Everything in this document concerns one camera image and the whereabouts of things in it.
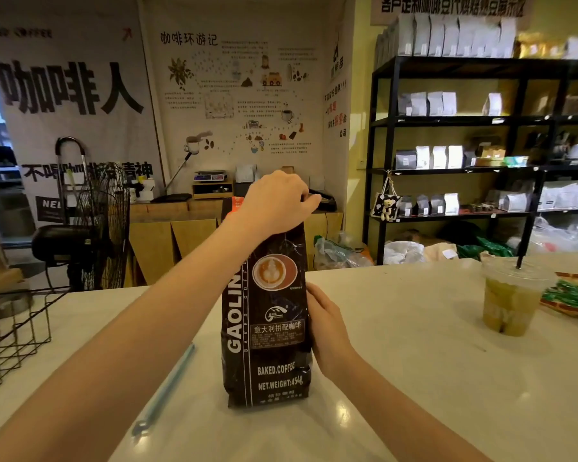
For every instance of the person's right hand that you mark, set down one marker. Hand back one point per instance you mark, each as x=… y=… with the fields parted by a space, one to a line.
x=330 y=331

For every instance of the person's left hand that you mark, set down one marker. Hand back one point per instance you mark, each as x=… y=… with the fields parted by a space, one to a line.
x=274 y=202

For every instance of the person's right fingers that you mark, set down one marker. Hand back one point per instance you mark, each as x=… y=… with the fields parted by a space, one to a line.
x=315 y=307

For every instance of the person's left fingers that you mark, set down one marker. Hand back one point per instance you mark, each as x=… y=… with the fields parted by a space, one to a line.
x=310 y=201

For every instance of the dark brown coffee bag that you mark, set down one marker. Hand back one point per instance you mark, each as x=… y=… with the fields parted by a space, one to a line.
x=269 y=341

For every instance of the person's left forearm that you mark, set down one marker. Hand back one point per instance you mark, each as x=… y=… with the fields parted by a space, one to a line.
x=139 y=331

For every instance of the person's right forearm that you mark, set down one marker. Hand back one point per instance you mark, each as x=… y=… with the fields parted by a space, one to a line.
x=395 y=413

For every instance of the black receipt printer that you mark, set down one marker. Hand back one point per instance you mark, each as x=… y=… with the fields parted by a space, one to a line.
x=325 y=202

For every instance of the clear plastic bag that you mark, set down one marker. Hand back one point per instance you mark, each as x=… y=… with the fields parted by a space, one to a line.
x=339 y=252

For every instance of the white paper bags on counter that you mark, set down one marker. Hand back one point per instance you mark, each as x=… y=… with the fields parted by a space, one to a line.
x=245 y=174

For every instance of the small bag with teddy bear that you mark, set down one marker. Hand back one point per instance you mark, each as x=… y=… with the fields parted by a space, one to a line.
x=386 y=204

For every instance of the small wooden box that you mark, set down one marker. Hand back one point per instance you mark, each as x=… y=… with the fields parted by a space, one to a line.
x=213 y=189

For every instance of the digital scale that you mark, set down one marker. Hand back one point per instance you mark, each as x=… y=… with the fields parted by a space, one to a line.
x=210 y=176

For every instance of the white plastic bag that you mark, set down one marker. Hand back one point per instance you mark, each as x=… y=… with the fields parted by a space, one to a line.
x=403 y=252

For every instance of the grey coffee bag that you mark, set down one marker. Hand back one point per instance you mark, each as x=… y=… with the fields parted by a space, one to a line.
x=406 y=160

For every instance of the white coffee bag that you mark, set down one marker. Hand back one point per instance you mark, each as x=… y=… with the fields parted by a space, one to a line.
x=451 y=204
x=439 y=157
x=455 y=157
x=514 y=202
x=492 y=104
x=422 y=157

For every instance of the black desk lamp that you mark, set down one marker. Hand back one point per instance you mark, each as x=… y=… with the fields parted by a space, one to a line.
x=176 y=180

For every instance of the cardboard counter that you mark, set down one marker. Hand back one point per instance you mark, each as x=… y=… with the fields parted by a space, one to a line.
x=173 y=235

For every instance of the black metal shelf unit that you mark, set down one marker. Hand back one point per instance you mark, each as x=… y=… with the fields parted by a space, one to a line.
x=462 y=122

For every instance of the green plastic bags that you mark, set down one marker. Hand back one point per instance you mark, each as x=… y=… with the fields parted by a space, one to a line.
x=486 y=247

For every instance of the plastic cup with green drink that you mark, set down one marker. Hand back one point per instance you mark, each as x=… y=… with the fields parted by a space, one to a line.
x=510 y=303

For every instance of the black standing fan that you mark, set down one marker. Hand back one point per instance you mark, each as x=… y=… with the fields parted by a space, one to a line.
x=101 y=226

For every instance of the row of white coffee bags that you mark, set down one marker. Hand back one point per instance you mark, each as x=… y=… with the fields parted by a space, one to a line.
x=452 y=36

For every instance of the black drinking straw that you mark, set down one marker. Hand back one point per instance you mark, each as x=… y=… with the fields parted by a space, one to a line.
x=525 y=245

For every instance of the white sign with dark letters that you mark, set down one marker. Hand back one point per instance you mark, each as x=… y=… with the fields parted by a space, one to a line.
x=452 y=7

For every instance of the metal hand trolley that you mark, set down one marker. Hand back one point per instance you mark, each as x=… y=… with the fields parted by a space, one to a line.
x=70 y=177

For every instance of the white banner with black letters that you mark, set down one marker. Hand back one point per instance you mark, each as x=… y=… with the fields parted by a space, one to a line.
x=72 y=115

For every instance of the group of large white bags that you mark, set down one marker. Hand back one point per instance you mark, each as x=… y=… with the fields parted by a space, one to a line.
x=564 y=196

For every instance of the green and orange snack packet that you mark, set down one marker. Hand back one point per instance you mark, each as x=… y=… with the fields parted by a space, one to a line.
x=571 y=295

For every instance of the gold foil packets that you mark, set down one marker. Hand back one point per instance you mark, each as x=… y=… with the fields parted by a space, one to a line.
x=549 y=47

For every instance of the narrow wall poster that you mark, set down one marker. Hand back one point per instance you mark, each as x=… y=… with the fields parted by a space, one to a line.
x=336 y=105

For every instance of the illustrated coffee wall poster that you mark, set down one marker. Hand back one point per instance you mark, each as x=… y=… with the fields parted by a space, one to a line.
x=241 y=91

